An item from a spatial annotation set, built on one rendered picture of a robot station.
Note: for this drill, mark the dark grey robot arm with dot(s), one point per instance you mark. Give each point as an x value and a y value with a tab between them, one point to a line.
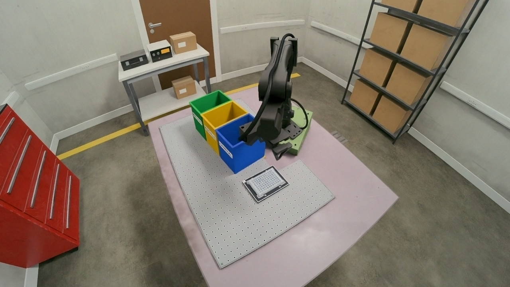
279	107

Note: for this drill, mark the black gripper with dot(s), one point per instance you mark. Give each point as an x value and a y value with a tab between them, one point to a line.
283	136

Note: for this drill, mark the green returns bin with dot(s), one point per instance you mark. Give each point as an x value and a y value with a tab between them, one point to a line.
204	104

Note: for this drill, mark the blue bin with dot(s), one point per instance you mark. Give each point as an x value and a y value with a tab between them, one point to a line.
235	153

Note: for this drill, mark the white well plate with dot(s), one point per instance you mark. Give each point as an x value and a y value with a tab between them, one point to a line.
265	182

